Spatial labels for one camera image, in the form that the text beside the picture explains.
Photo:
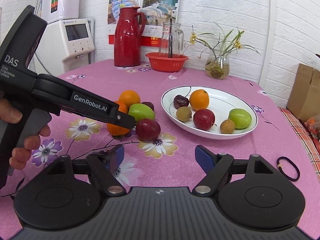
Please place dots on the red thermos jug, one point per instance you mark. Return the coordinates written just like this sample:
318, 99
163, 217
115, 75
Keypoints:
127, 36

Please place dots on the red apple in plate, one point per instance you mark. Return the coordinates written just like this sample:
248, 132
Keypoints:
204, 119

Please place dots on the white water dispenser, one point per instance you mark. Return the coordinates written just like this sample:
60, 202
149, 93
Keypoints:
64, 46

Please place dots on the green apple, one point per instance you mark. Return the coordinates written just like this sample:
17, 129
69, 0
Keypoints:
241, 118
141, 111

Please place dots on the brown longan fruit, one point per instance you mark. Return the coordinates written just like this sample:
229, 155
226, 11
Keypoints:
227, 127

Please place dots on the bedding poster on wall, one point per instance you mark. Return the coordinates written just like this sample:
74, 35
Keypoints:
156, 13

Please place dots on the clear plastic bag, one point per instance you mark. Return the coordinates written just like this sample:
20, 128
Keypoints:
313, 126

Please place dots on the dark red plum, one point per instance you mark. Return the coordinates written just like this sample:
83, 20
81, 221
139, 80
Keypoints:
148, 130

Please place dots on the orange with green stem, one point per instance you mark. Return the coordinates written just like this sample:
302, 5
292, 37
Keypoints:
199, 99

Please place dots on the clear glass pitcher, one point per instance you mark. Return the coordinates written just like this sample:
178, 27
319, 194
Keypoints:
171, 43

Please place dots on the glass vase with plant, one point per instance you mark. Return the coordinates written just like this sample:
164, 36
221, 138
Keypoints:
219, 46

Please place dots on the green apple in plate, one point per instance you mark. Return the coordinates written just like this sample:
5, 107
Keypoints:
241, 118

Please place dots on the red plastic basket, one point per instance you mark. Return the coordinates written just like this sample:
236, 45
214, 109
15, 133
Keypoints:
160, 62

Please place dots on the pink floral tablecloth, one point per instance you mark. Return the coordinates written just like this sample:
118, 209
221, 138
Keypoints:
171, 160

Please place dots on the white oval plate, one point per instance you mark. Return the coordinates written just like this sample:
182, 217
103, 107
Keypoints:
220, 103

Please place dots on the plaid red cloth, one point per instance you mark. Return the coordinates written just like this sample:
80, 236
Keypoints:
309, 142

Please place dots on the white wall appliance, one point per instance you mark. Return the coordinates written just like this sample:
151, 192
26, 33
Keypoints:
56, 10

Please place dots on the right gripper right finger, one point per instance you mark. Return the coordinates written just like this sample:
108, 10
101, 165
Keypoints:
219, 169

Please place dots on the kiwi fruit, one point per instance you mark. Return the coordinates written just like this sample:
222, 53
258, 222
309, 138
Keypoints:
183, 114

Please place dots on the brown cardboard box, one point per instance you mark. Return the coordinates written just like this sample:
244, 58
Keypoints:
304, 98

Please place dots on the small dark plum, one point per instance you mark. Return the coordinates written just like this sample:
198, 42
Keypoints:
149, 104

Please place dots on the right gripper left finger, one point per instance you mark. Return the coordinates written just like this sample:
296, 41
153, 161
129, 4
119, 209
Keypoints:
100, 167

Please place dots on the dark red cherry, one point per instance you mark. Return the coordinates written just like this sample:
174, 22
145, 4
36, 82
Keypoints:
181, 101

